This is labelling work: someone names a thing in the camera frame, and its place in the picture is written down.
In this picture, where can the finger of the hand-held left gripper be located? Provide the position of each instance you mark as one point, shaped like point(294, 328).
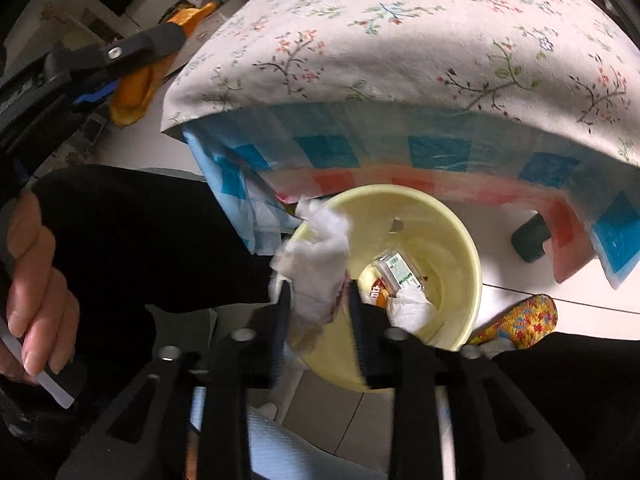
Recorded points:
point(97, 94)
point(125, 50)

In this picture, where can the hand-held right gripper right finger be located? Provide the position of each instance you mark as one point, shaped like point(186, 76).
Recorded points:
point(357, 325)

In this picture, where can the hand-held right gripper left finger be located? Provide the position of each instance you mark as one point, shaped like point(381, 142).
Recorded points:
point(280, 320)

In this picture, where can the red snack wrapper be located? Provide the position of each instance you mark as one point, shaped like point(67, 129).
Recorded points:
point(380, 294)

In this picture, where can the white plastic bag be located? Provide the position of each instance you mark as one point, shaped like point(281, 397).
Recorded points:
point(412, 310)

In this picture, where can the white tissue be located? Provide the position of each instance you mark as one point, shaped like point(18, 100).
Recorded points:
point(315, 260)

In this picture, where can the clear plastic bottle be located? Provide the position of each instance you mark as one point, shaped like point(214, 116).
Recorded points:
point(400, 270)

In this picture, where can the yellow plastic basin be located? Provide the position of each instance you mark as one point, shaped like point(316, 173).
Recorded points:
point(442, 240)

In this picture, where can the person's left hand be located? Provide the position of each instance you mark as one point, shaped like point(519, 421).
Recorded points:
point(35, 285)

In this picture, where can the person's left leg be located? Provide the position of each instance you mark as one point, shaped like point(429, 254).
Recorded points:
point(150, 240)

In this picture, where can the person's leg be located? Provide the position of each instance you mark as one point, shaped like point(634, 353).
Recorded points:
point(575, 390)
point(150, 240)

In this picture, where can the yellow patterned slipper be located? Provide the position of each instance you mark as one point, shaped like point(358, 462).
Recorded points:
point(522, 320)

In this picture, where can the checkered plastic table cover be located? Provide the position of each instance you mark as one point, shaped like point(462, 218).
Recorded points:
point(350, 152)

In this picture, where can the green table leg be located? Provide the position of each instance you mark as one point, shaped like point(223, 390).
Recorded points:
point(531, 237)

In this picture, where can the person's right leg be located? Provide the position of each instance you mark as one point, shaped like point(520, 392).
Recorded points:
point(575, 390)

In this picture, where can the floral white tablecloth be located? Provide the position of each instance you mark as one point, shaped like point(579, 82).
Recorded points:
point(400, 60)

